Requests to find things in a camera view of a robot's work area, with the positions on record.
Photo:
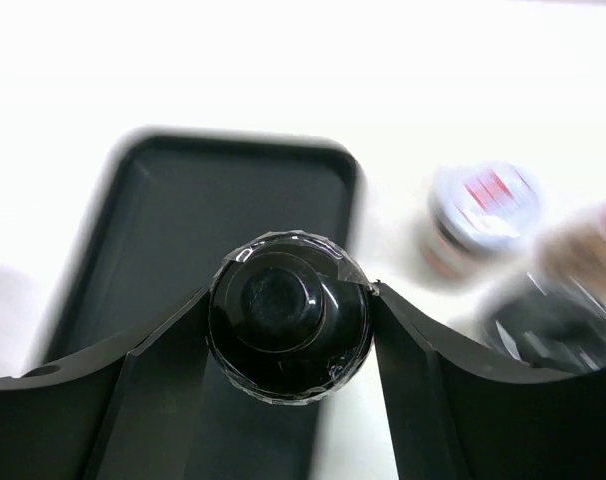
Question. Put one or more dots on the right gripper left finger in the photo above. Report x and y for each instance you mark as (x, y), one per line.
(124, 408)

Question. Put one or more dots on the black-cap pale spice bottle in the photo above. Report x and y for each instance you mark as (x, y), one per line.
(545, 323)

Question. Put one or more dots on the black-cap brown spice bottle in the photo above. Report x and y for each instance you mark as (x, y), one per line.
(289, 317)

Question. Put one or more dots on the black rectangular plastic tray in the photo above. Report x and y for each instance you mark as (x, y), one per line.
(176, 207)

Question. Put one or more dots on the pink-cap pepper shaker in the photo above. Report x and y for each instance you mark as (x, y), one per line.
(577, 251)

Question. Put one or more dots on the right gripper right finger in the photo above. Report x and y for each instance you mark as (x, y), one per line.
(458, 410)

